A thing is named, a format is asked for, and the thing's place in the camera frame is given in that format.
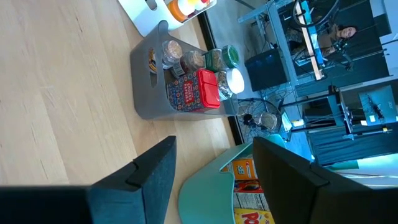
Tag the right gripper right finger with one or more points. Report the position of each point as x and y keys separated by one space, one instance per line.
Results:
x=304 y=199

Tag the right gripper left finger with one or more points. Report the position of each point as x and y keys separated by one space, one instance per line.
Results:
x=93 y=205

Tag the yellow Corn Pops cereal box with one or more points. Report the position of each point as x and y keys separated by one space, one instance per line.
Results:
x=252 y=216

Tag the red cereal box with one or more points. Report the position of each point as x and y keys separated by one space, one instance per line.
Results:
x=248 y=186

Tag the white-cap spice jar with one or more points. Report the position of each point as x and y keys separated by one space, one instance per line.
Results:
x=234 y=81

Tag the red-lid paprika tin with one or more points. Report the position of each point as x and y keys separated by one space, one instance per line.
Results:
x=192 y=90

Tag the green-cap spice jar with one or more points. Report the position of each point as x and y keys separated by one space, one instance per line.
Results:
x=228 y=56

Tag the orange food colouring bottle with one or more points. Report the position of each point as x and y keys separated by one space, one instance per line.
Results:
x=176 y=11

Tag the orange cereal box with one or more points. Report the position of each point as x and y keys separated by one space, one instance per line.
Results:
x=244 y=169

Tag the black floor fan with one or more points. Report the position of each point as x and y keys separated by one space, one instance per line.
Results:
x=258 y=119

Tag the teal plastic bin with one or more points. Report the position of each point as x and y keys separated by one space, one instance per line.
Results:
x=205 y=199

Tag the smoky grey plastic bin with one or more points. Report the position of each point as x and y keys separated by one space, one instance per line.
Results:
x=146 y=99

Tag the grey monitor back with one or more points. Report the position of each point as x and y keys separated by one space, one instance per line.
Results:
x=377 y=105

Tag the black computer case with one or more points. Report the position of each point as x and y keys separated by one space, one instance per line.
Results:
x=267 y=70

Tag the person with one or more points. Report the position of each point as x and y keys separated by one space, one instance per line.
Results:
x=342 y=32

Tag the white plastic bin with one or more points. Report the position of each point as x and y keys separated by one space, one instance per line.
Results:
x=140 y=15

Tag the grey metal desk frame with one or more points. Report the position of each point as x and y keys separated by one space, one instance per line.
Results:
x=280 y=34

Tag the black aluminium rig frame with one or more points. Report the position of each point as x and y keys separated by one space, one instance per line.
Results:
x=206 y=34

